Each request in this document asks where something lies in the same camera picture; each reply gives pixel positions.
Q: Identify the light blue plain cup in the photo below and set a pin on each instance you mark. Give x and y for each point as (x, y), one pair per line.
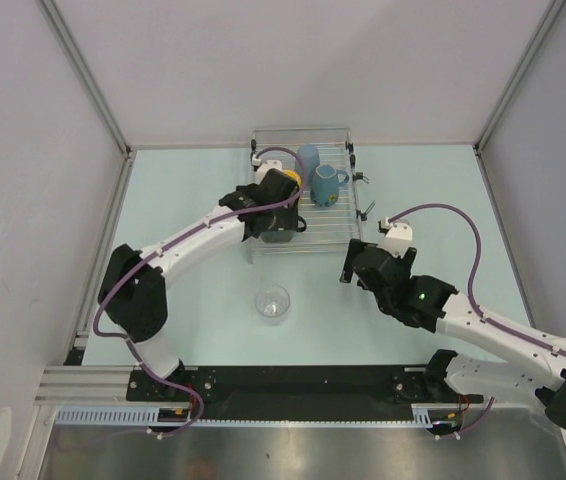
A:
(310, 157)

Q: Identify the aluminium frame post left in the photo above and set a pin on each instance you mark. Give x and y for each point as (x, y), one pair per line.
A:
(69, 45)

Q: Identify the aluminium frame post right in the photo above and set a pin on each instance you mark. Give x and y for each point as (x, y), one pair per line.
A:
(549, 19)

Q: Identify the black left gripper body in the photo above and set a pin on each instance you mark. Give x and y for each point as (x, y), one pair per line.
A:
(291, 210)

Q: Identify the yellow ceramic mug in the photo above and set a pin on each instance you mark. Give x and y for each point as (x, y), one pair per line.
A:
(291, 187)

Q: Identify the aluminium frame post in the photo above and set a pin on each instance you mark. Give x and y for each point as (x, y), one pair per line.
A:
(549, 19)
(69, 45)

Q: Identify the metal wire dish rack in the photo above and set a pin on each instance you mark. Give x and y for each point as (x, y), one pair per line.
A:
(328, 229)

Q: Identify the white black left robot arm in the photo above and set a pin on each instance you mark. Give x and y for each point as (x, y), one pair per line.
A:
(132, 300)

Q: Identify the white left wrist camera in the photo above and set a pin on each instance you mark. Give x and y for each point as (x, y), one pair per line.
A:
(262, 166)

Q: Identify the grey ceramic mug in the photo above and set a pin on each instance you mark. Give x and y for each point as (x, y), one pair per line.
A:
(284, 230)

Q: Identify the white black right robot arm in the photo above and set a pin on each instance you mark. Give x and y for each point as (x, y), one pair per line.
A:
(532, 364)

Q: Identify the blue ribbed flower mug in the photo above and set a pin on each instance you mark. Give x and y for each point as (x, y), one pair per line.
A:
(325, 185)

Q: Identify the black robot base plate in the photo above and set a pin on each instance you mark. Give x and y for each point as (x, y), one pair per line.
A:
(315, 393)

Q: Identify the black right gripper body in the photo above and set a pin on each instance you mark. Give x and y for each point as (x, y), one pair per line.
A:
(358, 245)

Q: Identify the clear octagonal glass cup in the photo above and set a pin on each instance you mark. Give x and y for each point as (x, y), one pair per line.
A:
(272, 304)

